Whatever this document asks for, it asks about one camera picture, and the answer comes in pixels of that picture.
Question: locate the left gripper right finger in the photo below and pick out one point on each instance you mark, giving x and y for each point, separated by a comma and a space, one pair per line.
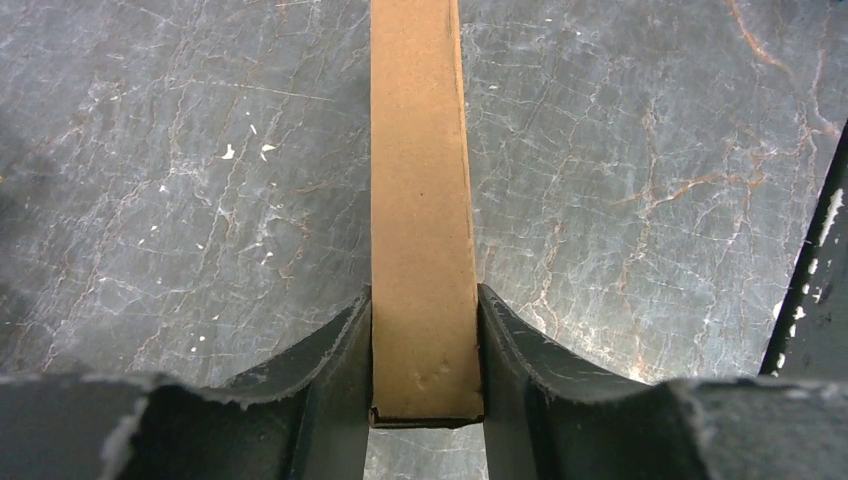
551, 414

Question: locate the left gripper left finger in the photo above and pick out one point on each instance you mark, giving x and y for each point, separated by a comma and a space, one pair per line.
302, 414

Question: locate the cardboard box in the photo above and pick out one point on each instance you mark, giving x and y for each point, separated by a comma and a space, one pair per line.
425, 350

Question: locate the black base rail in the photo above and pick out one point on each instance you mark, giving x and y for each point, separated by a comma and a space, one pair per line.
809, 339

